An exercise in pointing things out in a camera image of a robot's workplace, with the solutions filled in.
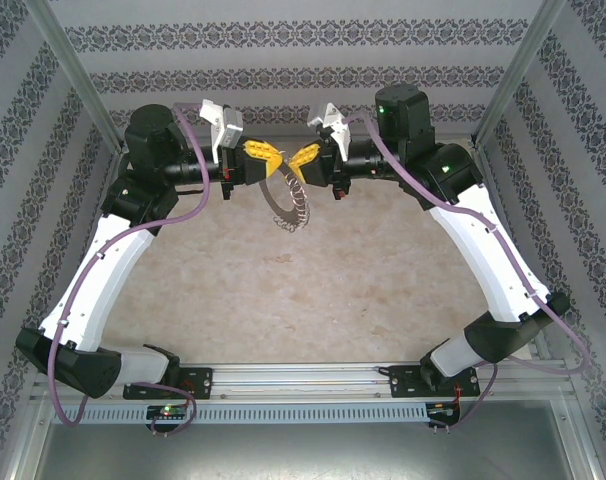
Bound silver chain necklace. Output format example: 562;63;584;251
256;149;312;234

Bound left circuit board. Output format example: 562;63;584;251
146;404;194;421

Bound circuit board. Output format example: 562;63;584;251
146;404;194;421
426;402;462;419

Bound right circuit board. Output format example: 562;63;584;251
426;402;462;419

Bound sheet metal panel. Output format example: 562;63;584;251
12;399;597;480

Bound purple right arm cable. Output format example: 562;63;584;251
346;112;593;432

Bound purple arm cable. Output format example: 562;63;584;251
47;101;212;437
346;112;593;432

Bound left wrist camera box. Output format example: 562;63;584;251
200;98;244;164

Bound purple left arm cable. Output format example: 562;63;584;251
47;101;212;437

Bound aluminium frame post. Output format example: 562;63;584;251
471;0;567;149
25;0;127;151

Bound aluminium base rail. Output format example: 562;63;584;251
30;360;572;401

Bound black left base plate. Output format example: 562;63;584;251
122;367;215;401

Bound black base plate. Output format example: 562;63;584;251
122;367;215;401
388;364;479;400

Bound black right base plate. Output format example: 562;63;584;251
388;364;479;400

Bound grey slotted cable duct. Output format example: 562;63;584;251
50;402;429;425

